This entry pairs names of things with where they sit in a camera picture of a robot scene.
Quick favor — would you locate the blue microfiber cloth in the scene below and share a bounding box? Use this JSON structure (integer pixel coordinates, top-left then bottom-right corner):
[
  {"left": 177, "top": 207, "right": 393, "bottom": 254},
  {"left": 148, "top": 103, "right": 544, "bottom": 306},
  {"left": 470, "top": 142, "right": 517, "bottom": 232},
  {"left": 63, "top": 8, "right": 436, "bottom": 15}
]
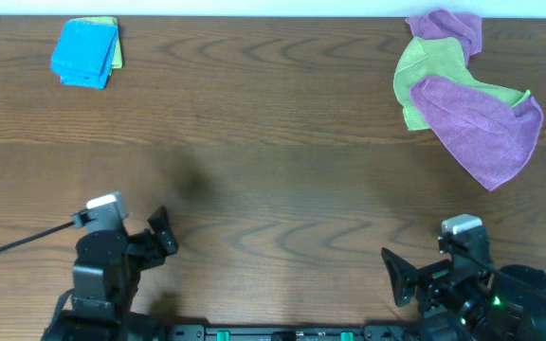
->
[{"left": 50, "top": 18, "right": 119, "bottom": 90}]

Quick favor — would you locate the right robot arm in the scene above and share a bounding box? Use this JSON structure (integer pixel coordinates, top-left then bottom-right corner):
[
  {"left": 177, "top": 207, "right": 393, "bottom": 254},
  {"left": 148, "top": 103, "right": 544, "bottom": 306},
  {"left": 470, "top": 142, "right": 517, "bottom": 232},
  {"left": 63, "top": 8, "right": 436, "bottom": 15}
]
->
[{"left": 381, "top": 248, "right": 546, "bottom": 341}]

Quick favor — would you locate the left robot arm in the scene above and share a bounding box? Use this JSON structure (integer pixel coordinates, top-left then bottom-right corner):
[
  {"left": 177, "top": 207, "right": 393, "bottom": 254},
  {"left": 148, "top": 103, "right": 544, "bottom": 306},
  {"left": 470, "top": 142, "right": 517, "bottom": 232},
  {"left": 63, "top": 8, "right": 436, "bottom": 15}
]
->
[{"left": 42, "top": 203, "right": 178, "bottom": 341}]

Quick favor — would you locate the large purple cloth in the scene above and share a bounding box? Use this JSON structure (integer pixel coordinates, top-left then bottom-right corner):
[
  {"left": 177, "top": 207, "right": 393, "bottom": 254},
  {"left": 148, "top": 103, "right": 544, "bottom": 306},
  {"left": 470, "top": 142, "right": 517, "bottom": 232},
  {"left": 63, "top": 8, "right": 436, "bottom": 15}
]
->
[{"left": 409, "top": 76, "right": 544, "bottom": 191}]

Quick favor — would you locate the folded green cloth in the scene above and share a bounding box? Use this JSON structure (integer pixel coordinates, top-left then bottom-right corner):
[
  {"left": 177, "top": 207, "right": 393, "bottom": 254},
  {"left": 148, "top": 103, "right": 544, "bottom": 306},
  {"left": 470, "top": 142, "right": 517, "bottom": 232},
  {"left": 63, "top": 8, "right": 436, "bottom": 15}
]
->
[{"left": 80, "top": 16, "right": 123, "bottom": 69}]

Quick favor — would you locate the crumpled green cloth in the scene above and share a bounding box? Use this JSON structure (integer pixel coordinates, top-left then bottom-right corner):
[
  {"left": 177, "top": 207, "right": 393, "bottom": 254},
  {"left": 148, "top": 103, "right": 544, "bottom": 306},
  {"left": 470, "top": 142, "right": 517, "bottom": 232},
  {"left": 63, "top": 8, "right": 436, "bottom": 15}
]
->
[{"left": 392, "top": 37, "right": 530, "bottom": 131}]

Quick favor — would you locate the upper purple cloth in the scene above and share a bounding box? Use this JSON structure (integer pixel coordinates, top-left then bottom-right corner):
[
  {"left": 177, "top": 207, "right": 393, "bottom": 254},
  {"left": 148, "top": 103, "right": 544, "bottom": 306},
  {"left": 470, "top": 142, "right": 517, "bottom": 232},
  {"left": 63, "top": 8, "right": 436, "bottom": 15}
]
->
[{"left": 405, "top": 9, "right": 482, "bottom": 63}]

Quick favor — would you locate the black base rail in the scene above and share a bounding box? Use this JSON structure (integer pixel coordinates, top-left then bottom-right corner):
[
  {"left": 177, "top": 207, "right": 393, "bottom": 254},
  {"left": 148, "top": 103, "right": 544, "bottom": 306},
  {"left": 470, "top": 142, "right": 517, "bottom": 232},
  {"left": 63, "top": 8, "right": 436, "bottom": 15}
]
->
[{"left": 165, "top": 324, "right": 422, "bottom": 341}]

